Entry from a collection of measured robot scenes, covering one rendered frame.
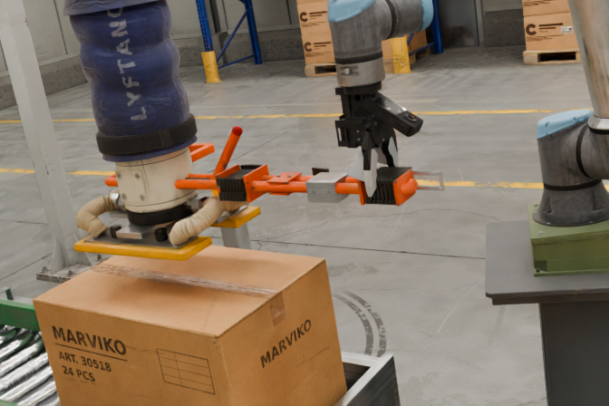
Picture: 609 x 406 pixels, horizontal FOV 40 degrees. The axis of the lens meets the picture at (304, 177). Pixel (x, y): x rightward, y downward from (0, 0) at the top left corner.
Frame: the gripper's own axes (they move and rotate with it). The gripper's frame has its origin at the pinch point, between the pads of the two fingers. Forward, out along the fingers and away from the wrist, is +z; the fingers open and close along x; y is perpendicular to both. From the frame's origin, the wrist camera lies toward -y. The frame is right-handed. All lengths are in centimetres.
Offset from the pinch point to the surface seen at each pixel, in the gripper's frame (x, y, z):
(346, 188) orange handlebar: 3.5, 6.6, -0.2
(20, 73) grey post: -156, 308, 1
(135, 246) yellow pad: 15, 57, 12
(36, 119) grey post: -158, 306, 27
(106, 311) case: 21, 64, 26
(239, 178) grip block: 5.8, 31.0, -2.0
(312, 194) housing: 3.8, 14.8, 1.4
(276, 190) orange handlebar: 3.7, 23.5, 1.0
